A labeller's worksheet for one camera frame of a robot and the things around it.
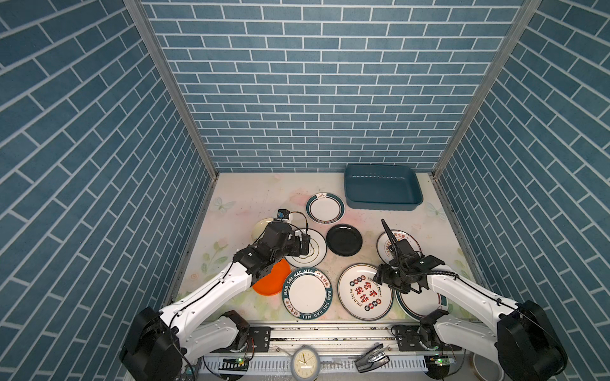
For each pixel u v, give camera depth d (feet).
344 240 3.16
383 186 3.71
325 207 3.53
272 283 2.76
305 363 2.19
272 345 2.42
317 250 3.07
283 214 2.31
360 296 2.71
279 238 1.97
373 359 2.26
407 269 2.13
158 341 1.25
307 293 2.71
